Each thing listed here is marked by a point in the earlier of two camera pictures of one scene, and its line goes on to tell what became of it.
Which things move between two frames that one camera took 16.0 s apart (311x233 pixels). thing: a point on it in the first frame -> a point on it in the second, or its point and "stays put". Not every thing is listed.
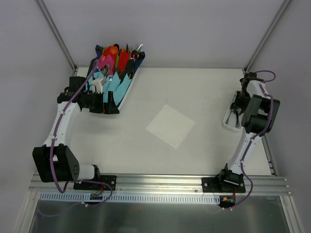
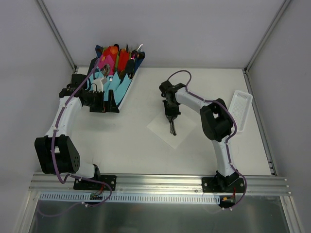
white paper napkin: [170, 125] stays put
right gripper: [235, 108] -> [172, 114]
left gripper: [99, 103] stays put
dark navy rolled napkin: [139, 60] stays put
